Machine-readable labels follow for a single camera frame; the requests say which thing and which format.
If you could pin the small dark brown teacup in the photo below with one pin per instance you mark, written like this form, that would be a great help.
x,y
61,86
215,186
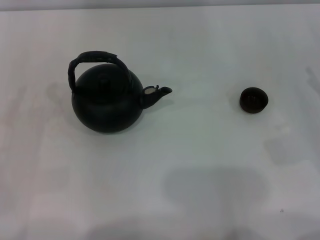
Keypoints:
x,y
253,100

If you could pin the black round teapot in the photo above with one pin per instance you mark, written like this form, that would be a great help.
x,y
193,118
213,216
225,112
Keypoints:
x,y
105,110

